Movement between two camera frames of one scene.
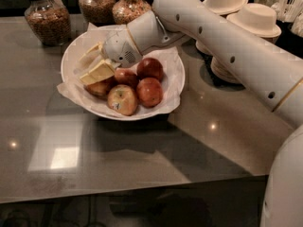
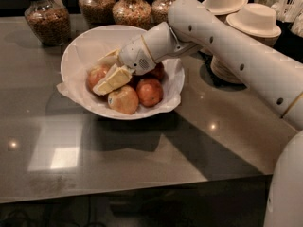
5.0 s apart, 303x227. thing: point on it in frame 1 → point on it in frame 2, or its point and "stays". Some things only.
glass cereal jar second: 96,5 stays
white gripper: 119,48 → 134,57
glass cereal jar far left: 48,17 stays
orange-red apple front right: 150,92 stays
